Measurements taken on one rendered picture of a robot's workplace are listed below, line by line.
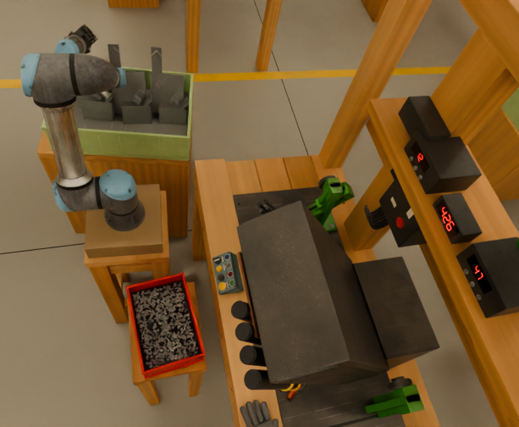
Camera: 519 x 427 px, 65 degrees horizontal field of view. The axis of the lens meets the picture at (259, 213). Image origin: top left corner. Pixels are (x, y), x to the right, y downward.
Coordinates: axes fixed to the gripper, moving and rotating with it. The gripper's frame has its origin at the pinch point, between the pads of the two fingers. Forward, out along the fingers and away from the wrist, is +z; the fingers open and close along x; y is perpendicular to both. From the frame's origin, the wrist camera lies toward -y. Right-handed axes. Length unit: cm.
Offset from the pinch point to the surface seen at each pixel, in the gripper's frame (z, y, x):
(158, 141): -19, -2, -48
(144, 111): -0.7, -2.8, -37.6
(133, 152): -13, -16, -46
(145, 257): -62, -25, -69
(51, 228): 28, -107, -60
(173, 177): -6, -14, -70
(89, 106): 0.1, -20.5, -20.6
